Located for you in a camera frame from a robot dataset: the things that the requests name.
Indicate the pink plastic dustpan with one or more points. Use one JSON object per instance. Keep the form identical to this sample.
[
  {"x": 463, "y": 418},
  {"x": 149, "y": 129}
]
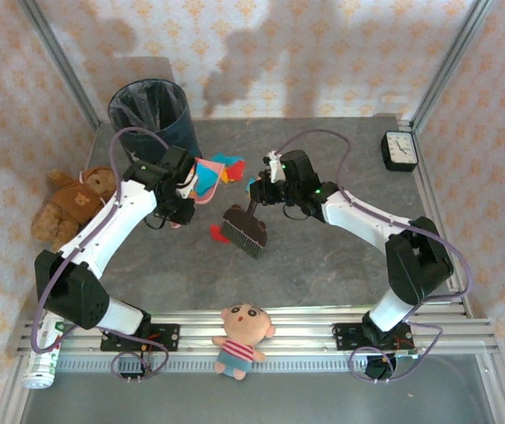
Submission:
[{"x": 210, "y": 164}]

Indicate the yellow paper scrap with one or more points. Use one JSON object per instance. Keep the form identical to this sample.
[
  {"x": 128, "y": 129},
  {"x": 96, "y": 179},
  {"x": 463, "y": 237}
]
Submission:
[{"x": 225, "y": 176}]

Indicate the aluminium frame post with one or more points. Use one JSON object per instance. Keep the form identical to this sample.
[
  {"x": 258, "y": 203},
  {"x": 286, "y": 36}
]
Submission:
[
  {"x": 450, "y": 62},
  {"x": 61, "y": 62}
]

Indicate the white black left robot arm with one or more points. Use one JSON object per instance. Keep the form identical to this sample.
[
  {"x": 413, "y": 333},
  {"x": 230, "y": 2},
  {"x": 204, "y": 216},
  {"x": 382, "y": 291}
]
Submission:
[{"x": 111, "y": 229}]

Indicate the cartoon boy plush doll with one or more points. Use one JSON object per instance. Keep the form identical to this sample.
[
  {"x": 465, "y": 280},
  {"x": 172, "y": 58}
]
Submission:
[{"x": 246, "y": 320}]

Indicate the aluminium mounting rail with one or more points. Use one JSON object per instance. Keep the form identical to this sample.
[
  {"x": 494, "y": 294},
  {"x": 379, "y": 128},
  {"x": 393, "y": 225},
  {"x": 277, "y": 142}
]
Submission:
[{"x": 305, "y": 335}]

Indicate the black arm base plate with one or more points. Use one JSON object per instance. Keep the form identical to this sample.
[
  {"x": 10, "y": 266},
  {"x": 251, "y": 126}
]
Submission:
[
  {"x": 345, "y": 335},
  {"x": 168, "y": 338}
]

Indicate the red paper scrap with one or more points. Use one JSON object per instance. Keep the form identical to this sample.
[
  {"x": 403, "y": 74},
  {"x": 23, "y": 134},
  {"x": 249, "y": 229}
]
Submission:
[
  {"x": 217, "y": 232},
  {"x": 237, "y": 171}
]

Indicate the dark blue trash bin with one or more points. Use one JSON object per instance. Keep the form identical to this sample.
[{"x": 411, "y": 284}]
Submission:
[{"x": 177, "y": 128}]

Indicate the white plastic drink bottle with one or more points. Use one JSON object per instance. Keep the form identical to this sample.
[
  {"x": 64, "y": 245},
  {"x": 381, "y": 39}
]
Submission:
[{"x": 40, "y": 371}]

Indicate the black power connector box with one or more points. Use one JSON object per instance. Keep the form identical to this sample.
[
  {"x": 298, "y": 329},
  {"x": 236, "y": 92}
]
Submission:
[
  {"x": 378, "y": 366},
  {"x": 131, "y": 366}
]

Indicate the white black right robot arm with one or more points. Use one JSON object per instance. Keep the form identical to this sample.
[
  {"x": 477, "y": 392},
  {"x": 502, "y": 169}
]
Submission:
[{"x": 358, "y": 216}]

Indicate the clear plastic bin liner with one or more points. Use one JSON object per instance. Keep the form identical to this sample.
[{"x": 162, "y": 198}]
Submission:
[{"x": 146, "y": 110}]

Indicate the dark brown hand brush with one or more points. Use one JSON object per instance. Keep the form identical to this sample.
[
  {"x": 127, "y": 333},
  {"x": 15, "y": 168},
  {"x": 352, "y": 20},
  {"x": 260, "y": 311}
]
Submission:
[{"x": 243, "y": 229}]

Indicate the brown teddy bear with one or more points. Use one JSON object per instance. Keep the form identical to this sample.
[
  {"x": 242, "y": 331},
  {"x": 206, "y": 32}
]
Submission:
[{"x": 73, "y": 201}]

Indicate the black alarm clock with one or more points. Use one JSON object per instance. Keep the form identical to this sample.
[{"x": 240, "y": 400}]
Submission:
[{"x": 398, "y": 152}]

